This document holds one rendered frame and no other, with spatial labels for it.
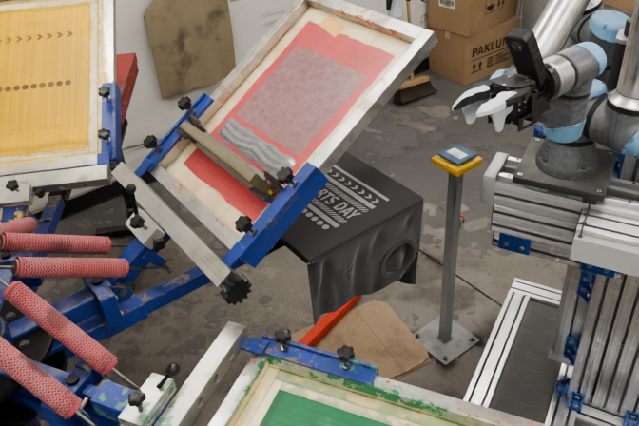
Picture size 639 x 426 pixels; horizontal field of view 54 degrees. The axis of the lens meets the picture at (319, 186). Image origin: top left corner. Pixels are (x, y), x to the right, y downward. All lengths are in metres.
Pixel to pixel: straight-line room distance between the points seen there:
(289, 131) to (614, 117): 0.84
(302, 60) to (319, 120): 0.27
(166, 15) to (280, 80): 1.90
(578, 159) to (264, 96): 0.92
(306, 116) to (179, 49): 2.14
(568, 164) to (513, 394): 1.10
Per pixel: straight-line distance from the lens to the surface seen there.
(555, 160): 1.71
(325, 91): 1.84
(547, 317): 2.83
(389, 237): 2.09
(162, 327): 3.16
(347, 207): 2.09
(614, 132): 1.60
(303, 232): 1.99
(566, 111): 1.34
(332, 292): 2.05
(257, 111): 1.95
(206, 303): 3.21
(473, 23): 4.93
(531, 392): 2.56
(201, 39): 3.93
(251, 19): 4.16
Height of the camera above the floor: 2.18
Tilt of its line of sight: 34 degrees down
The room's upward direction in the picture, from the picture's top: 4 degrees counter-clockwise
